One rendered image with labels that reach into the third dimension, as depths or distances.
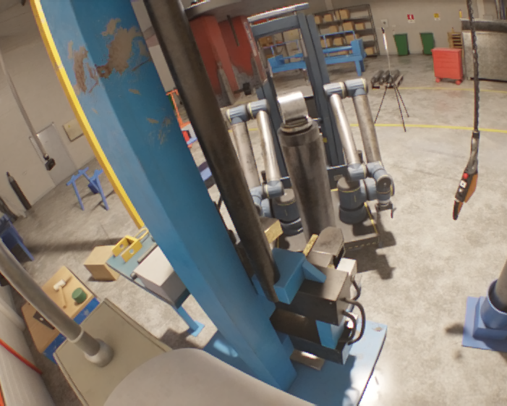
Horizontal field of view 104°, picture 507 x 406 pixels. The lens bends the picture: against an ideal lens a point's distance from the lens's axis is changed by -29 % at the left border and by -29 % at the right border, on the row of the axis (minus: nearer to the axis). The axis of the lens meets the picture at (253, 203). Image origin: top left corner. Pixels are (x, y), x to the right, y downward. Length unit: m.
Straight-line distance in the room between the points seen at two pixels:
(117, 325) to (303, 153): 1.12
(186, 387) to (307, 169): 1.24
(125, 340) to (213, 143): 0.49
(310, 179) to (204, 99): 0.91
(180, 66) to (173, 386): 0.61
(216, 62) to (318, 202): 1.00
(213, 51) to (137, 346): 0.74
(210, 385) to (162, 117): 0.60
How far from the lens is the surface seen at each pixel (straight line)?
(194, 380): 0.37
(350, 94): 2.38
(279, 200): 2.30
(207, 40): 0.83
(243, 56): 1.20
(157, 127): 0.72
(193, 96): 0.68
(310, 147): 1.39
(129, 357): 0.55
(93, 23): 0.71
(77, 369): 0.63
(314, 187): 1.50
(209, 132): 0.70
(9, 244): 7.62
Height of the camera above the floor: 1.96
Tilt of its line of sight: 32 degrees down
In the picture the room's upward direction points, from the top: 20 degrees counter-clockwise
